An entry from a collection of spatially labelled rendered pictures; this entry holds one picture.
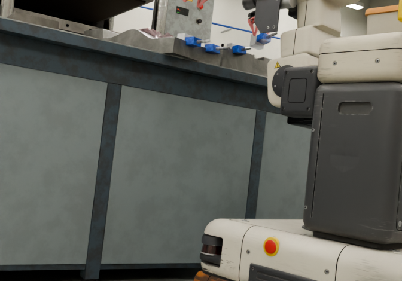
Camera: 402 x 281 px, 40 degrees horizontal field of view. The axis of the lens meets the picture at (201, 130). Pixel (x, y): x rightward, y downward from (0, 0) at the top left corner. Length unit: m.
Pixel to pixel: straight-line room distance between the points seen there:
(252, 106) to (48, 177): 0.85
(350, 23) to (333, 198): 10.14
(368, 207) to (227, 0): 8.78
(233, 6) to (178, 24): 7.01
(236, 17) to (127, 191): 8.29
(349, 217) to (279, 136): 0.92
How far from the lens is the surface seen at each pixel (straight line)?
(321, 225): 1.47
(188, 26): 3.11
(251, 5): 2.38
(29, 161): 1.80
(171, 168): 2.00
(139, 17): 9.30
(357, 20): 11.65
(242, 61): 2.20
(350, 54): 1.48
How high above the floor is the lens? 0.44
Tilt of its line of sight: 3 degrees up
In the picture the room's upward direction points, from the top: 6 degrees clockwise
